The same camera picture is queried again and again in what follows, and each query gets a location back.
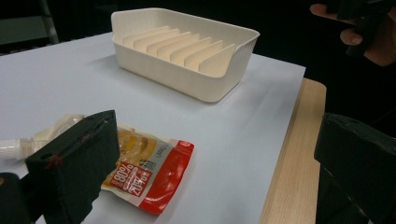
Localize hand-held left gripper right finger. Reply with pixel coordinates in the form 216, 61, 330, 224
314, 112, 396, 224

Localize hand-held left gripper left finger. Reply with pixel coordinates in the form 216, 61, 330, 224
25, 109, 121, 224

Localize red yellow sauce squeeze pouch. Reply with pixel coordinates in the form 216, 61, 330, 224
0, 113, 195, 216

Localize dark metal stand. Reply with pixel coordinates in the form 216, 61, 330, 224
0, 0, 60, 56

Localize cream plastic divided tray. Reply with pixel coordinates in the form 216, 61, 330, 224
110, 7, 261, 104

